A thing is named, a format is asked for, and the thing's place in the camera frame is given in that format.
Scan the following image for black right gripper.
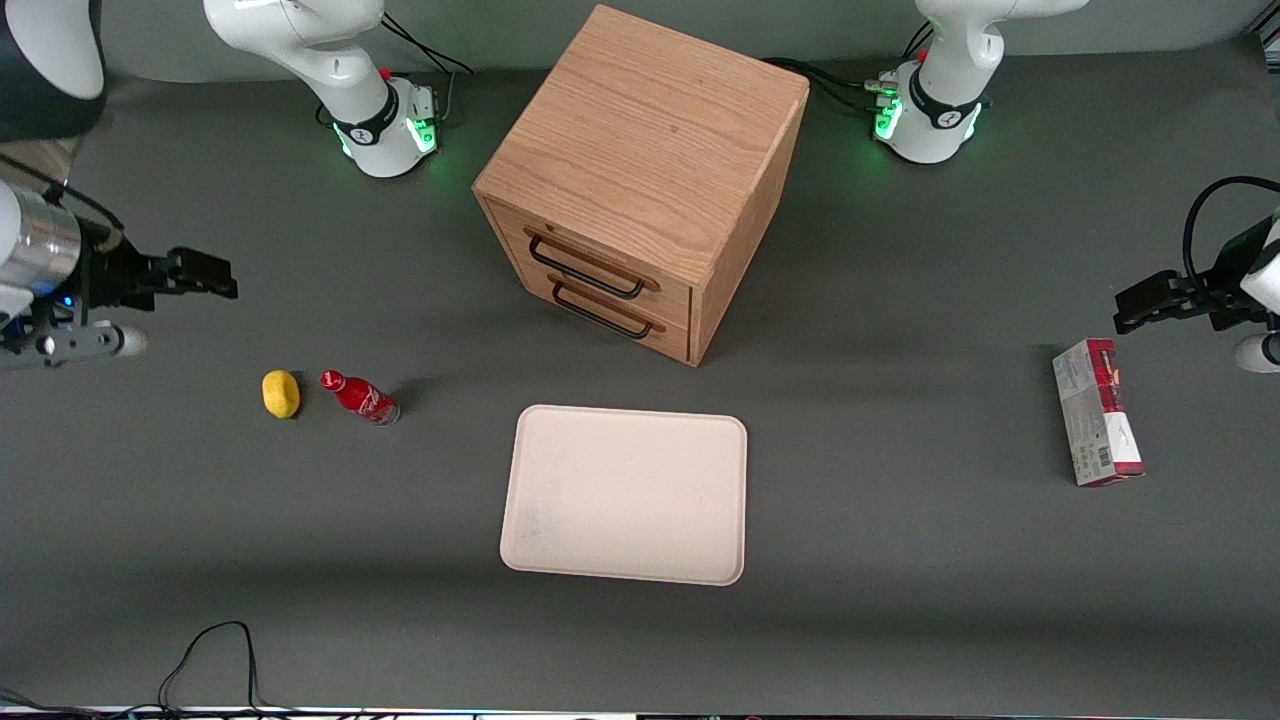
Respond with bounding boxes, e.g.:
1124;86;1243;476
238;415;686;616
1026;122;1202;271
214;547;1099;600
68;232;240;321

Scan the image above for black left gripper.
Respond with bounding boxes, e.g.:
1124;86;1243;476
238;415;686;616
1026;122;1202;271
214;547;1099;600
1114;220;1280;337

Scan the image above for red coke bottle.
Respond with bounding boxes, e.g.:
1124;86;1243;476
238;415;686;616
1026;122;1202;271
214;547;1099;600
319;369;402;427

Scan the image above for cream rectangular tray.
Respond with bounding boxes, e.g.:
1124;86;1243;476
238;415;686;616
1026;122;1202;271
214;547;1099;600
499;404;749;587

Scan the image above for red and white carton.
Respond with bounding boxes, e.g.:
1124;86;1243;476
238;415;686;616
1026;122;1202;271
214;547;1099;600
1052;338;1146;488

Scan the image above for yellow lemon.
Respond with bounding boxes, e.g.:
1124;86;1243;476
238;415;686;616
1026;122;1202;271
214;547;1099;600
262;370;301;420

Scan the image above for wooden two-drawer cabinet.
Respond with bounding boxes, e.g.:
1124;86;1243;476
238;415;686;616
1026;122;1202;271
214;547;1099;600
472;4;811;368

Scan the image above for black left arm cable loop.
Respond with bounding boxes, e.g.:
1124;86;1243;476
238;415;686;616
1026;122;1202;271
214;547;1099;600
1182;176;1280;293

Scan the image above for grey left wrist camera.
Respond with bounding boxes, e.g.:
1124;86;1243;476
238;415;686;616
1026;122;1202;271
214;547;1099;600
1234;332;1280;374

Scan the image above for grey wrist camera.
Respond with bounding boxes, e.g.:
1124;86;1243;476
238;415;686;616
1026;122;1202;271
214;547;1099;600
0;320;150;371
1234;332;1280;374

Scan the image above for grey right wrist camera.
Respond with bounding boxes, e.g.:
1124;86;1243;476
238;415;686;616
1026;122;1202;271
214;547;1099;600
0;320;150;371

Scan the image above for black right arm base cables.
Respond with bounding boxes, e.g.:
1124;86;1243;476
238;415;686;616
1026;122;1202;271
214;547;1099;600
378;12;475;129

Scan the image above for black arm base cables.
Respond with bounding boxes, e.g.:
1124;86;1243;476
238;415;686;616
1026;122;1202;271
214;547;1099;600
762;20;937;117
378;12;475;129

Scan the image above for thin black table cable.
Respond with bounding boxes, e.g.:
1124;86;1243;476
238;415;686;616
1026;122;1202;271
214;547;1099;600
0;621;401;720

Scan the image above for long black drawer handle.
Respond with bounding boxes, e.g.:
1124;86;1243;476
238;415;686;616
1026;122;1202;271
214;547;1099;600
523;228;661;300

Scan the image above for black left arm base cables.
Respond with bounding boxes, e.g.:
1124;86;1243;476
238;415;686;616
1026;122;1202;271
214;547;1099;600
762;20;937;117

